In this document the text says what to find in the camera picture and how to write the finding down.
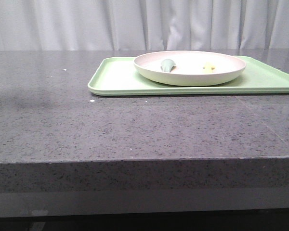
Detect sage green plastic spoon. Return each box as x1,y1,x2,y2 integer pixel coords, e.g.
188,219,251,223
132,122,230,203
160,59,176,73

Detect white round plate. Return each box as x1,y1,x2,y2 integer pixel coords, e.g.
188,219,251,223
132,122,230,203
133,51,247,87

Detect yellow plastic fork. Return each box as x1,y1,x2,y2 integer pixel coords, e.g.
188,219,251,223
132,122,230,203
203,62,215,73

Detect light green serving tray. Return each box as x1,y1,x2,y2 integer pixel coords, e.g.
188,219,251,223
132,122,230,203
88,56,289,96

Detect white pleated curtain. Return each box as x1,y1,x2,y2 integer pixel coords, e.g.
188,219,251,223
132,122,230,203
0,0,289,51

